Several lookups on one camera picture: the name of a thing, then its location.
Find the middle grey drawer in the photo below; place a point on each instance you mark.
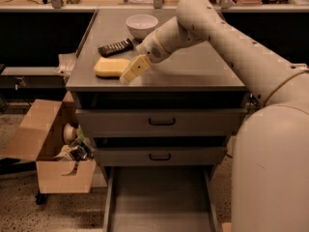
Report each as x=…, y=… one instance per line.
x=157, y=156

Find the open bottom grey drawer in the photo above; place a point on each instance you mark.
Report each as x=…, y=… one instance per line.
x=159, y=199

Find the open cardboard box with items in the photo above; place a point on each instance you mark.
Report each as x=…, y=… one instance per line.
x=40, y=138

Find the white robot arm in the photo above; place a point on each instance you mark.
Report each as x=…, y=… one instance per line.
x=270, y=172

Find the grey drawer cabinet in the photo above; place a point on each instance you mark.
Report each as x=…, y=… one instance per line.
x=192, y=78

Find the top grey drawer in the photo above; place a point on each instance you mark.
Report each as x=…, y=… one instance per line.
x=159, y=122

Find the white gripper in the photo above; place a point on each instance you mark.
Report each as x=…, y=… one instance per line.
x=150, y=49

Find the dark snack bar wrapper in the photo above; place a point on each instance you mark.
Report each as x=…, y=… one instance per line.
x=115, y=48

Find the white bowl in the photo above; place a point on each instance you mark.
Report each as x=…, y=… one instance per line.
x=141, y=25

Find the yellow sponge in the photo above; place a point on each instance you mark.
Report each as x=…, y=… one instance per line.
x=106, y=67

